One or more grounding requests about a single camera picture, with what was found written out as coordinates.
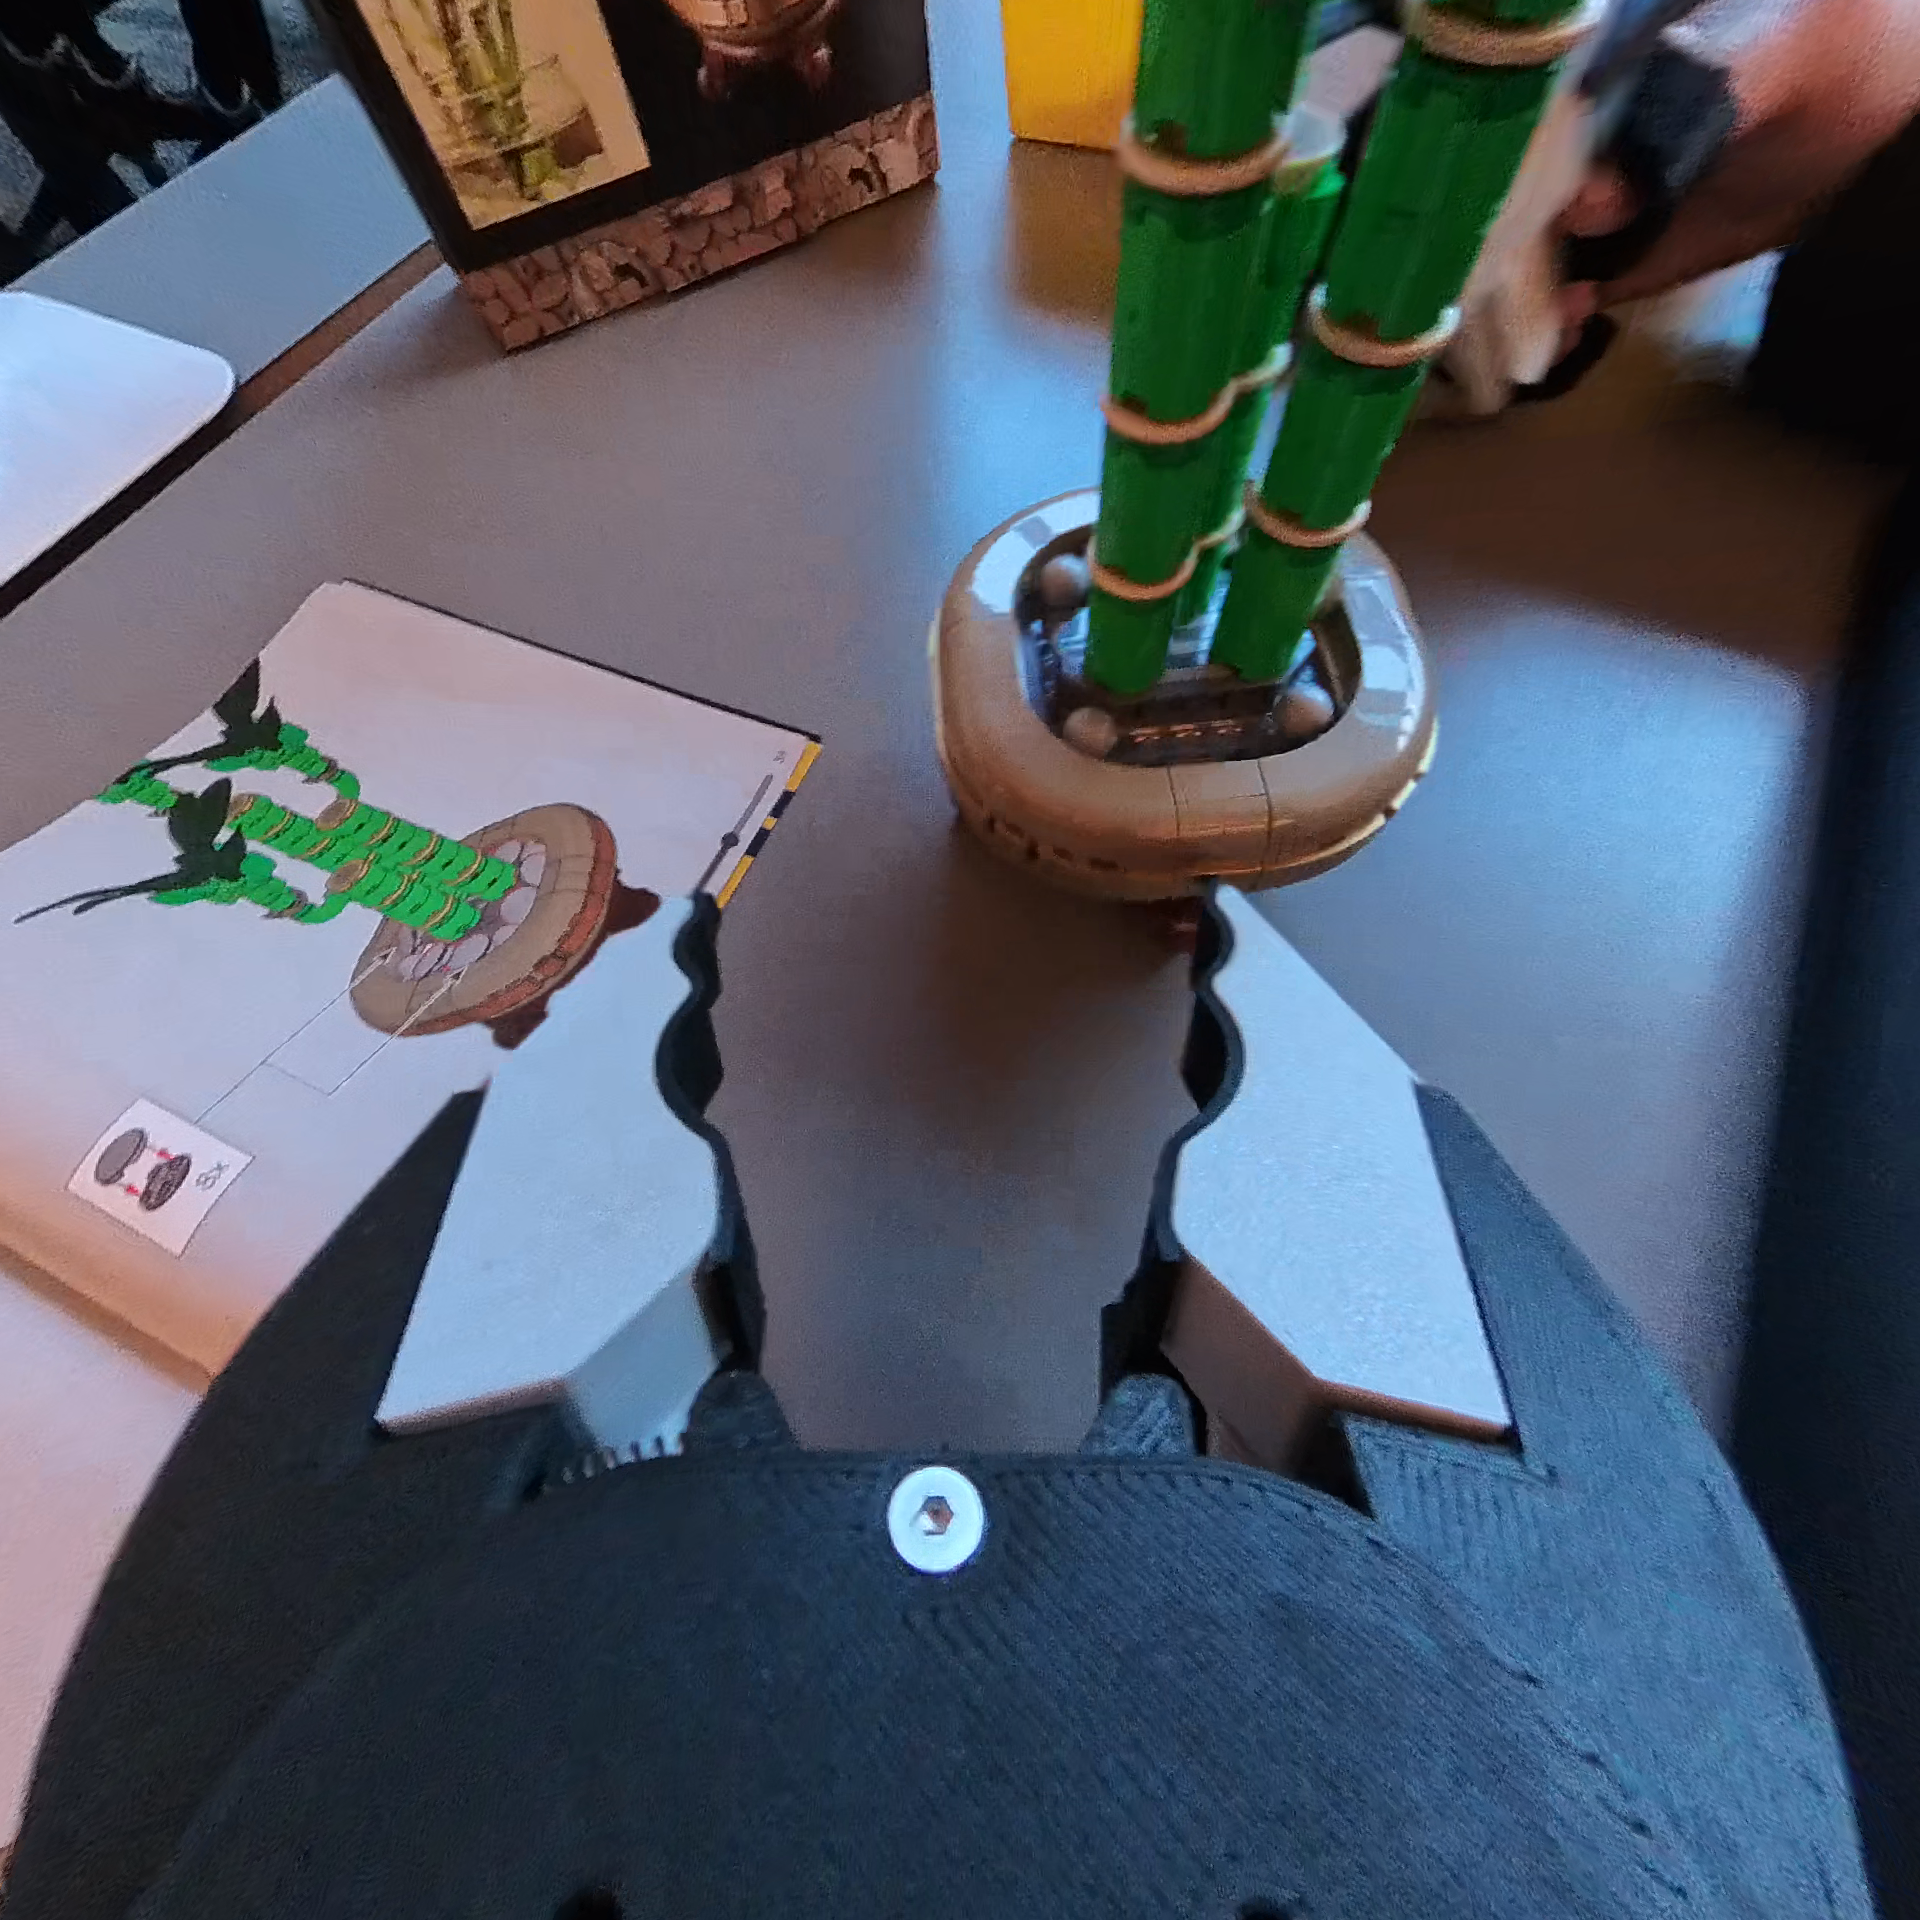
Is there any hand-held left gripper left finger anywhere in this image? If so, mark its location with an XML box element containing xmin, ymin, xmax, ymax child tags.
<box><xmin>373</xmin><ymin>891</ymin><xmax>762</xmax><ymax>1452</ymax></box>

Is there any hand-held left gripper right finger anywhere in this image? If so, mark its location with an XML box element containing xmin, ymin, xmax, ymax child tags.
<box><xmin>1114</xmin><ymin>886</ymin><xmax>1519</xmax><ymax>1452</ymax></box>

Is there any white instruction booklet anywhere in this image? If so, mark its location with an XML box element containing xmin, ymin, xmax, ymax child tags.
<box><xmin>0</xmin><ymin>584</ymin><xmax>825</xmax><ymax>1374</ymax></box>

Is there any green toy brick bamboo plant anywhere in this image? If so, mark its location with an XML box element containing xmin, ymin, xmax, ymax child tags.
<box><xmin>930</xmin><ymin>0</ymin><xmax>1613</xmax><ymax>905</ymax></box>

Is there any grey desk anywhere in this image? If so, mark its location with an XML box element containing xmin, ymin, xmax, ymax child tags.
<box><xmin>0</xmin><ymin>75</ymin><xmax>441</xmax><ymax>591</ymax></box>
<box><xmin>0</xmin><ymin>0</ymin><xmax>1895</xmax><ymax>1449</ymax></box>

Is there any black studded mat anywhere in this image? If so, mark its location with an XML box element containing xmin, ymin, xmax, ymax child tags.
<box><xmin>1732</xmin><ymin>256</ymin><xmax>1920</xmax><ymax>1920</ymax></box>

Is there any yellow storage bin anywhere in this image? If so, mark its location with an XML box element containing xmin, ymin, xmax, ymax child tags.
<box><xmin>999</xmin><ymin>0</ymin><xmax>1152</xmax><ymax>154</ymax></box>

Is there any black toy box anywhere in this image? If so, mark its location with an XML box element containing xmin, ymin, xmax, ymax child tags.
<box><xmin>306</xmin><ymin>0</ymin><xmax>943</xmax><ymax>358</ymax></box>

